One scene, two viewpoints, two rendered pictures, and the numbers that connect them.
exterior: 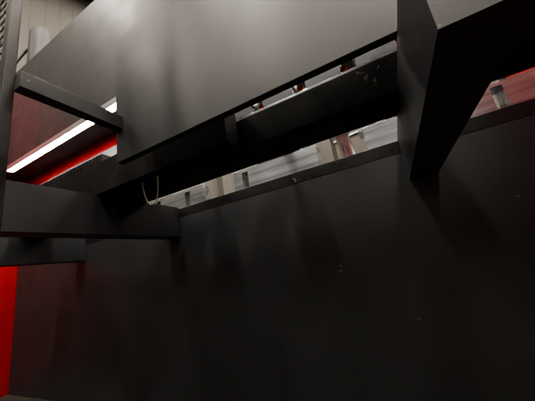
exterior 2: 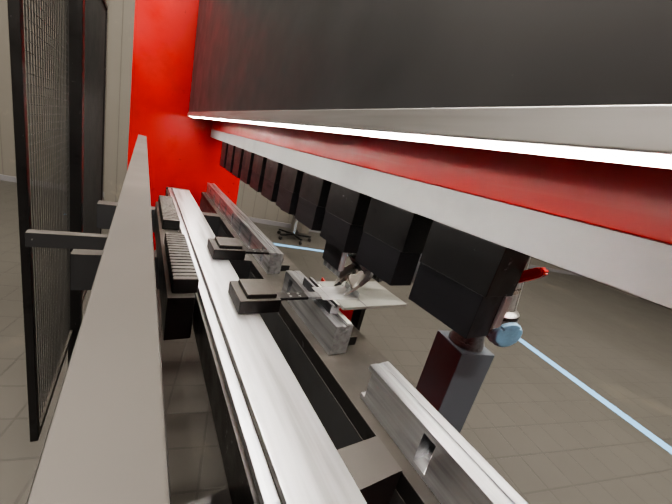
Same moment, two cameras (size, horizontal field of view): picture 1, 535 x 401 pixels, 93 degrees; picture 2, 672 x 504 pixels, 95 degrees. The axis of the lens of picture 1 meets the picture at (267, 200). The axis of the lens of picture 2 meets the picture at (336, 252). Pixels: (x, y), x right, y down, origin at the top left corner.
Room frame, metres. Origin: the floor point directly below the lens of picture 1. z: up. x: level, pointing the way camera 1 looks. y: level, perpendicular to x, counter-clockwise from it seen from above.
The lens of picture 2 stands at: (0.24, -0.57, 1.40)
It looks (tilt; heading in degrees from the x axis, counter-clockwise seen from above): 16 degrees down; 31
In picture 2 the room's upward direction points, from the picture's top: 14 degrees clockwise
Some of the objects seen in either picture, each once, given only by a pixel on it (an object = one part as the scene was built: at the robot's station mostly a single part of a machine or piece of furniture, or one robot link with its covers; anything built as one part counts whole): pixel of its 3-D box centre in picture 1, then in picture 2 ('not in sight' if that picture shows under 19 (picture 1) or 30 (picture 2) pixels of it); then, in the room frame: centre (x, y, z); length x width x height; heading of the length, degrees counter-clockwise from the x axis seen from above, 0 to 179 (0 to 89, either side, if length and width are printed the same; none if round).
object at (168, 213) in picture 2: (76, 177); (167, 210); (0.97, 0.76, 1.02); 0.44 x 0.06 x 0.04; 65
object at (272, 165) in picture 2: not in sight; (278, 181); (1.25, 0.42, 1.26); 0.15 x 0.09 x 0.17; 65
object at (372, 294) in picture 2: not in sight; (361, 294); (1.15, -0.17, 1.00); 0.26 x 0.18 x 0.01; 155
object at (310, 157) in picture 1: (275, 172); (312, 306); (1.03, -0.06, 0.92); 0.39 x 0.06 x 0.10; 65
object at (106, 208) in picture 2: (11, 251); (163, 220); (1.23, 1.28, 0.81); 0.64 x 0.08 x 0.14; 155
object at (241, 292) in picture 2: not in sight; (280, 293); (0.86, -0.05, 1.01); 0.26 x 0.12 x 0.05; 155
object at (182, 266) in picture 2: not in sight; (179, 258); (0.73, 0.25, 1.02); 0.37 x 0.06 x 0.04; 65
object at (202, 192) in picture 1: (101, 228); (232, 213); (1.54, 1.04, 0.92); 1.68 x 0.06 x 0.10; 65
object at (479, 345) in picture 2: not in sight; (469, 332); (1.67, -0.49, 0.82); 0.15 x 0.15 x 0.10
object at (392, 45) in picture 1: (374, 54); (463, 276); (0.83, -0.49, 1.26); 0.15 x 0.09 x 0.17; 65
